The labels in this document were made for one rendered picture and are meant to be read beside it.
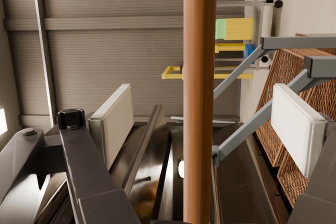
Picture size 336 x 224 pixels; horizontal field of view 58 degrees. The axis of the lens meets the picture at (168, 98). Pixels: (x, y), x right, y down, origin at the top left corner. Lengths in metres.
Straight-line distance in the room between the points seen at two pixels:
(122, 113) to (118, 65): 8.17
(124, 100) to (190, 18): 0.12
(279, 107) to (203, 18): 0.12
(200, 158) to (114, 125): 0.16
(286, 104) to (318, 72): 0.53
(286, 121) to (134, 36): 8.00
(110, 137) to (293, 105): 0.10
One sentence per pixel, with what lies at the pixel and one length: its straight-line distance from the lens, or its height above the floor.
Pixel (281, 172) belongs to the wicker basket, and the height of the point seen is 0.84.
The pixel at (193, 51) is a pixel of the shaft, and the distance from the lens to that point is 0.28.
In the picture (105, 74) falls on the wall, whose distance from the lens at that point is 8.50.
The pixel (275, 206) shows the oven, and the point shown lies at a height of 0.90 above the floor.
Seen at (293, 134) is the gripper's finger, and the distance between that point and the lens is 0.17.
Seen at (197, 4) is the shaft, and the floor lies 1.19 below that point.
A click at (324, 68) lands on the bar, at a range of 0.72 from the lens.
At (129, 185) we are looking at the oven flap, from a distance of 1.06.
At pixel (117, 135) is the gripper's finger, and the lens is 0.18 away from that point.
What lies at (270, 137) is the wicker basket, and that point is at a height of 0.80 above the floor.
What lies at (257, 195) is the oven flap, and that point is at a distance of 1.26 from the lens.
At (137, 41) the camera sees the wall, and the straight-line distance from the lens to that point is 8.16.
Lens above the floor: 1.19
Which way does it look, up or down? 5 degrees up
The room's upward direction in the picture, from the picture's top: 90 degrees counter-clockwise
